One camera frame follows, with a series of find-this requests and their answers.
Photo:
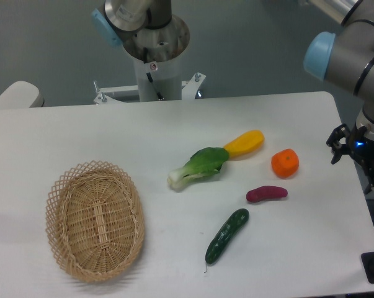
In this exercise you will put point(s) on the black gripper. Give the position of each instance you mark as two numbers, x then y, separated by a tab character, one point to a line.
360	148

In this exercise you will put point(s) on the dark green cucumber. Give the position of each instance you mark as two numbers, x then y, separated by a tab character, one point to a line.
235	222

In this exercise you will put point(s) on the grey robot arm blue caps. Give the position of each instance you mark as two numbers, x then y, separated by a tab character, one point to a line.
345	60

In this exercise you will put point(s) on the orange fruit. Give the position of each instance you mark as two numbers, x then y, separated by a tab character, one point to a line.
285	163

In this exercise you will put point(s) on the purple sweet potato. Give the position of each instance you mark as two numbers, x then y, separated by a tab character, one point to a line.
264	193

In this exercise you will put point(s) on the yellow squash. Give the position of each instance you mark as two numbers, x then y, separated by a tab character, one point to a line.
244	144

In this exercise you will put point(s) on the green bok choy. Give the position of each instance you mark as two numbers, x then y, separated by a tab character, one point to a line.
204	163

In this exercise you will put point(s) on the woven wicker basket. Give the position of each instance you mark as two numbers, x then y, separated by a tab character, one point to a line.
94	221

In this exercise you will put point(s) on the white chair armrest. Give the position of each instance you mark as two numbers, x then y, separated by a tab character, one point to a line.
21	95

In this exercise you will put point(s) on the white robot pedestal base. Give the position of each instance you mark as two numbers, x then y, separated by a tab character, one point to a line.
156	55

